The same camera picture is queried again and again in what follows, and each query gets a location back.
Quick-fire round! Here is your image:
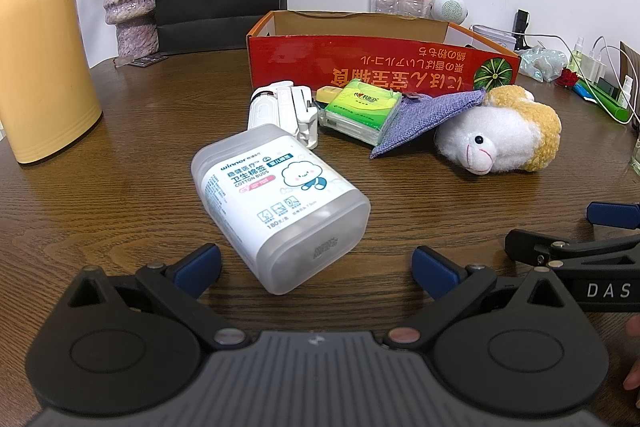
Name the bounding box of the red cardboard box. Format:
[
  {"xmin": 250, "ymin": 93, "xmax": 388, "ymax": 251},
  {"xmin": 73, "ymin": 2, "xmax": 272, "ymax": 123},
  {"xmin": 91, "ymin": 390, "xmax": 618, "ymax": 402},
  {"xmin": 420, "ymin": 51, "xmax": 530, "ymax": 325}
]
[{"xmin": 245, "ymin": 10, "xmax": 522, "ymax": 100}]

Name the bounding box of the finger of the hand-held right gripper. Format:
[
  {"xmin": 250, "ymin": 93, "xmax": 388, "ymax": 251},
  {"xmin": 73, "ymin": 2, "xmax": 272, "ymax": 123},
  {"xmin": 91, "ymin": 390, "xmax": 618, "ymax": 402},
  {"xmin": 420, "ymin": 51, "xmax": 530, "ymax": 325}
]
[
  {"xmin": 504, "ymin": 229, "xmax": 640, "ymax": 268},
  {"xmin": 586, "ymin": 201, "xmax": 640, "ymax": 229}
]

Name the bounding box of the white and yellow plush toy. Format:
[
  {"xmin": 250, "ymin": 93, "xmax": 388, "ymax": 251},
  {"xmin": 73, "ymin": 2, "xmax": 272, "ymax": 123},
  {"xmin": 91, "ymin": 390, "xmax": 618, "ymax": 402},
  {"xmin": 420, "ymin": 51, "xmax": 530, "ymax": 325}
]
[{"xmin": 433, "ymin": 86, "xmax": 562, "ymax": 176}]

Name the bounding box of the yellow chair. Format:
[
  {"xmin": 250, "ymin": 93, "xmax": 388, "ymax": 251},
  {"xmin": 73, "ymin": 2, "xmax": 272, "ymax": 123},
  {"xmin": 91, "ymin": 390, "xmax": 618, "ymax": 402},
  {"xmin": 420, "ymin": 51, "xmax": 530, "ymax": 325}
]
[{"xmin": 0, "ymin": 0, "xmax": 104, "ymax": 165}]

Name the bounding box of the person's right hand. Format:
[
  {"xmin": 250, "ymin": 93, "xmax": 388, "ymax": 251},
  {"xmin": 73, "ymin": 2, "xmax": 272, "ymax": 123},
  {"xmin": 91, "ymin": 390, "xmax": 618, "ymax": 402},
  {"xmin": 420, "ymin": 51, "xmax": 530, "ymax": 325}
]
[{"xmin": 623, "ymin": 314, "xmax": 640, "ymax": 391}]

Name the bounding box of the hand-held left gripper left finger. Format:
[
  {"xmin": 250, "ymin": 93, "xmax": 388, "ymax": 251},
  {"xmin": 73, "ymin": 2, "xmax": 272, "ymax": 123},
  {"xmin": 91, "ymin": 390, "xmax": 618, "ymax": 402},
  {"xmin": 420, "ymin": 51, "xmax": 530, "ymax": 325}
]
[{"xmin": 60, "ymin": 243, "xmax": 251, "ymax": 352}]

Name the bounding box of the long green box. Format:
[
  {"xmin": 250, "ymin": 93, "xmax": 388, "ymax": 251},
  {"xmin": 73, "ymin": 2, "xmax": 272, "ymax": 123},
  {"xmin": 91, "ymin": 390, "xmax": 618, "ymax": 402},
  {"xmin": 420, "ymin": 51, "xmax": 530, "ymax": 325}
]
[{"xmin": 575, "ymin": 77, "xmax": 632, "ymax": 126}]

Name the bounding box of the green tissue packet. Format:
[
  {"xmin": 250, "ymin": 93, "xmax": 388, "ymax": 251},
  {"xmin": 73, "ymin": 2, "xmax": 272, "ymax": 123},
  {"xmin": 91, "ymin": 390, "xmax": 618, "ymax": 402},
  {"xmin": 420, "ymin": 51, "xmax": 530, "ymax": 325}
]
[{"xmin": 318, "ymin": 78, "xmax": 403, "ymax": 146}]

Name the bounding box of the translucent cotton swab box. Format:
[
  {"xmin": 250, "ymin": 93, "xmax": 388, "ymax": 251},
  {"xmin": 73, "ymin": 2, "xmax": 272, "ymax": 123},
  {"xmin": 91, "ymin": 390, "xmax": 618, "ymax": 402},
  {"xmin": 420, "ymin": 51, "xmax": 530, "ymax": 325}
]
[{"xmin": 190, "ymin": 123, "xmax": 372, "ymax": 296}]

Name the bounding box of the translucent white box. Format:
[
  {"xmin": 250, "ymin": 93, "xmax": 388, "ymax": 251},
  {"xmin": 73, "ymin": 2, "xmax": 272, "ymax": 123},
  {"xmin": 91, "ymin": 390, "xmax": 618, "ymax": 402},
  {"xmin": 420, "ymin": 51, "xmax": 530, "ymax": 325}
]
[{"xmin": 470, "ymin": 24, "xmax": 522, "ymax": 55}]

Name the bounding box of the crumpled plastic wrap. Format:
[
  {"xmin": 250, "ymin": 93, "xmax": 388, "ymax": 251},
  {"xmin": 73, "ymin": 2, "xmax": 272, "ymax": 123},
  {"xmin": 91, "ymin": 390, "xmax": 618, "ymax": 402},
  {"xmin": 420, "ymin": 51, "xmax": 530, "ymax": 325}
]
[{"xmin": 519, "ymin": 46, "xmax": 571, "ymax": 82}]

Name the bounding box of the white robot toy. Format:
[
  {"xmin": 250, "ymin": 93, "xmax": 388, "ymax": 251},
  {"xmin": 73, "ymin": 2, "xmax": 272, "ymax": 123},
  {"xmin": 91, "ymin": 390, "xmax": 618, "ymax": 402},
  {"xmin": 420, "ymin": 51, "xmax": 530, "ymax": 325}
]
[{"xmin": 431, "ymin": 0, "xmax": 471, "ymax": 26}]

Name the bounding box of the white folding device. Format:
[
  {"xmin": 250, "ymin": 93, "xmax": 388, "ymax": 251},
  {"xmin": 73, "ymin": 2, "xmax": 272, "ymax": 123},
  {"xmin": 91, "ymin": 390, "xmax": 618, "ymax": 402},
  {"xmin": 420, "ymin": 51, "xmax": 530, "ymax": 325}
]
[{"xmin": 249, "ymin": 80, "xmax": 321, "ymax": 151}]

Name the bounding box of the purple cloth pouch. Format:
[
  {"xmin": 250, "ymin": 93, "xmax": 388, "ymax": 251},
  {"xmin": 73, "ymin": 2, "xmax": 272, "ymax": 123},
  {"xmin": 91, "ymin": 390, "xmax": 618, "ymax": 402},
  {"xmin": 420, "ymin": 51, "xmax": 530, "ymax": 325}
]
[{"xmin": 370, "ymin": 88, "xmax": 487, "ymax": 159}]

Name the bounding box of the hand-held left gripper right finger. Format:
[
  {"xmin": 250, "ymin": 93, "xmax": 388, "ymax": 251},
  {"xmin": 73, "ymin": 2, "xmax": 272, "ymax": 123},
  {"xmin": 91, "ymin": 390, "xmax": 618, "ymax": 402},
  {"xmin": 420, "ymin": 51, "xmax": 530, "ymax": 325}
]
[{"xmin": 382, "ymin": 245, "xmax": 581, "ymax": 351}]

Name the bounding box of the clear spray bottle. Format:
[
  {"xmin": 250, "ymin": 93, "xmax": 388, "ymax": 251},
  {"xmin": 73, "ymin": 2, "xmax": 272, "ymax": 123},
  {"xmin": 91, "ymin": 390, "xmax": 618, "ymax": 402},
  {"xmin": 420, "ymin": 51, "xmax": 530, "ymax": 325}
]
[
  {"xmin": 617, "ymin": 76, "xmax": 635, "ymax": 108},
  {"xmin": 567, "ymin": 37, "xmax": 587, "ymax": 76}
]

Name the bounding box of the small dark card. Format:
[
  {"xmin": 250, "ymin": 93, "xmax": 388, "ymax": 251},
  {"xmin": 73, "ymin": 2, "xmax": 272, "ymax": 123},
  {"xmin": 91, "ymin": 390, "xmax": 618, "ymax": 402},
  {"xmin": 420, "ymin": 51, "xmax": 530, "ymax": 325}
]
[{"xmin": 127, "ymin": 53, "xmax": 169, "ymax": 68}]

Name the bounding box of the white charger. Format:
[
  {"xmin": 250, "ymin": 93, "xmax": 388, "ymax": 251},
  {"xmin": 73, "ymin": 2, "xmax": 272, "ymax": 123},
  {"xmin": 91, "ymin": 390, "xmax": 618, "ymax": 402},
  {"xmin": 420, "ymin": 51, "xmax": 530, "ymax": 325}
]
[{"xmin": 582, "ymin": 52, "xmax": 607, "ymax": 82}]

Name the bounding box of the purple mottled vase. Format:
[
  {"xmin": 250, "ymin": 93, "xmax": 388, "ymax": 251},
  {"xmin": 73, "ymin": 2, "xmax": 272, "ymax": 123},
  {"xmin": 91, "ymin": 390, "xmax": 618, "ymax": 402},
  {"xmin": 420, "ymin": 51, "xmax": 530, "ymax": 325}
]
[{"xmin": 101, "ymin": 0, "xmax": 160, "ymax": 58}]

